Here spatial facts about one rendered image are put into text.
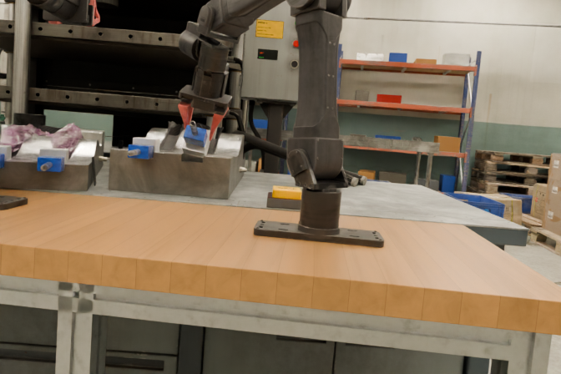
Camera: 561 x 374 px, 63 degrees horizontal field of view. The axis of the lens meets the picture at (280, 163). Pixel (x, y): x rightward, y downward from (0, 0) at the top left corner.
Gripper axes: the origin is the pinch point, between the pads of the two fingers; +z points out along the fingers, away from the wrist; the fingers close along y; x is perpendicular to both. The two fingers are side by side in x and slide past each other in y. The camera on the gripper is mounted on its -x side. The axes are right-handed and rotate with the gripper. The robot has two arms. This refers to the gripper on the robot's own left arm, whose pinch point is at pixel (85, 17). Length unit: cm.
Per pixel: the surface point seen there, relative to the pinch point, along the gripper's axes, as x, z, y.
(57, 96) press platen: 16, 62, 42
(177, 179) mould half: 36.2, -12.6, -29.5
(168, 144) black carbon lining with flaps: 29.6, 10.8, -19.4
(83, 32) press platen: -10, 62, 33
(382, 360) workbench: 73, -8, -77
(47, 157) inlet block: 33.2, -22.9, -6.2
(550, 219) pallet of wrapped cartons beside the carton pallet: 81, 364, -301
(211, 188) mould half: 38, -12, -37
